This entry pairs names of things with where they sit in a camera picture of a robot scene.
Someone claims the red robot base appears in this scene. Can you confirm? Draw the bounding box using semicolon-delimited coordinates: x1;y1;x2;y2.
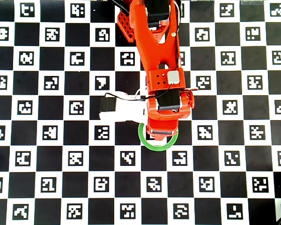
117;10;135;43

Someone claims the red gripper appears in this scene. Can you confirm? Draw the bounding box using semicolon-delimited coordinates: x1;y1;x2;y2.
146;119;179;142

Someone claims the checkerboard marker mat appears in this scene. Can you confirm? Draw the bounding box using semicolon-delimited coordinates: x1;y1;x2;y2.
0;0;281;225

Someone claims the green flat ring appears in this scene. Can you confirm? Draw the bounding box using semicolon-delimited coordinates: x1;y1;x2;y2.
137;121;179;152

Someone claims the thin black camera cable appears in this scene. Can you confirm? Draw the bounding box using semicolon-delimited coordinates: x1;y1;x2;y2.
104;83;174;102

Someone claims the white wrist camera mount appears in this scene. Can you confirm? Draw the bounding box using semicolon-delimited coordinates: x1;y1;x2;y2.
98;92;148;123

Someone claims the small grey square module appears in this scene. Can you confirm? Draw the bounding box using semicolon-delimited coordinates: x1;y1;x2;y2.
167;71;180;84

